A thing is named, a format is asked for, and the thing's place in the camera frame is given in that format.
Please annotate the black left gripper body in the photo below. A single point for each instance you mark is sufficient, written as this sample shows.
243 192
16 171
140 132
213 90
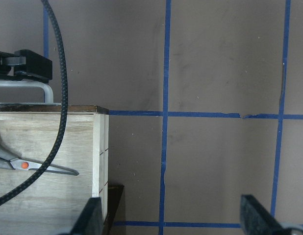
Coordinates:
24 64

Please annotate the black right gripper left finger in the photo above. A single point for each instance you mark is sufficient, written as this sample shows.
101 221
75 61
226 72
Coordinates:
90 220

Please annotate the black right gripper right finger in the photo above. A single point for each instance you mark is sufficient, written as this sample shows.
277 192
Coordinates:
256 220

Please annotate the white metal drawer handle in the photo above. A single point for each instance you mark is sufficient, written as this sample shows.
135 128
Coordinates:
48 92

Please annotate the wooden drawer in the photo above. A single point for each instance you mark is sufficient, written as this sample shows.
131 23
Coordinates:
54 202

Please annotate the grey orange handled scissors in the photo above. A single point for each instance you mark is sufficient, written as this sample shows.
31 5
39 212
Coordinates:
11 161

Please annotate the dark brown drawer cabinet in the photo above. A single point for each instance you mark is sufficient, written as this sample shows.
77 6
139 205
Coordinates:
115 193

